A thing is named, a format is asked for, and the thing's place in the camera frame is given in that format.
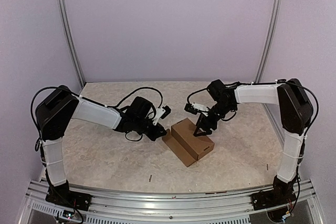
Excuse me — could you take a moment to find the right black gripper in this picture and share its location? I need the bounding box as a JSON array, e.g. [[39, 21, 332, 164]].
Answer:
[[194, 101, 235, 136]]

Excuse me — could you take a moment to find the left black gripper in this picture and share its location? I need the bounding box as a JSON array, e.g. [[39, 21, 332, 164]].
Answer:
[[134, 116, 167, 142]]

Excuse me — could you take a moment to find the brown cardboard box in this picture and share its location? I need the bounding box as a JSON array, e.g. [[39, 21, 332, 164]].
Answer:
[[162, 118, 215, 167]]

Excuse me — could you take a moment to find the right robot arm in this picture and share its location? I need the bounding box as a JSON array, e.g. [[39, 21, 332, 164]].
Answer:
[[184, 78, 317, 205]]

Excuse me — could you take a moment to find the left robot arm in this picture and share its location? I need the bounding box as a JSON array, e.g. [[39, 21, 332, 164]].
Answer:
[[32, 85, 171, 206]]

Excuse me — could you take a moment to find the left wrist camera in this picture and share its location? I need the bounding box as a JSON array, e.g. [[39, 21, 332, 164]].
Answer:
[[152, 105, 171, 125]]

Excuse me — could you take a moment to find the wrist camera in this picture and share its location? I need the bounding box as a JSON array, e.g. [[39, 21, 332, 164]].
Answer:
[[152, 105, 171, 125], [184, 103, 209, 116]]

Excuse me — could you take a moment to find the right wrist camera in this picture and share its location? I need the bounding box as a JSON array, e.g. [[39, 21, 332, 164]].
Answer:
[[184, 103, 209, 116]]

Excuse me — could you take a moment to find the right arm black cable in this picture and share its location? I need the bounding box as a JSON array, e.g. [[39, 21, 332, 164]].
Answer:
[[186, 79, 320, 141]]

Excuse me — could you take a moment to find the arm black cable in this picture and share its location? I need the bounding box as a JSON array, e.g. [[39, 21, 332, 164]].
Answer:
[[30, 86, 163, 154], [186, 79, 320, 141]]

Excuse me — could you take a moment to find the front aluminium rail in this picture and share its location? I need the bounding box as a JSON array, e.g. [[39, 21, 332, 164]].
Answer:
[[15, 179, 326, 223]]

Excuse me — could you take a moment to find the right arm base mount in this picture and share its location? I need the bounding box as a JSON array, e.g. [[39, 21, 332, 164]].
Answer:
[[250, 189, 297, 211]]

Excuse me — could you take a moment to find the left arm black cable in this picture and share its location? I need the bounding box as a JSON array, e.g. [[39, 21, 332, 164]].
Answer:
[[30, 86, 163, 154]]

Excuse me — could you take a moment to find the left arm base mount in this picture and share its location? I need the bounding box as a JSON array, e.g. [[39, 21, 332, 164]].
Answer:
[[46, 191, 92, 211]]

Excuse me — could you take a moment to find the right aluminium frame post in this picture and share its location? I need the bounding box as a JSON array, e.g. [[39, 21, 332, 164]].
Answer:
[[255, 0, 281, 83]]

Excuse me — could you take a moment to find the aluminium frame post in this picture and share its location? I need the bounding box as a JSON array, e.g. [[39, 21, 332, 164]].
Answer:
[[255, 0, 281, 83], [57, 0, 86, 88]]

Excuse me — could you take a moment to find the left aluminium frame post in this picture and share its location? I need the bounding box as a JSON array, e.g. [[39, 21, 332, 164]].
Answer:
[[57, 0, 86, 88]]

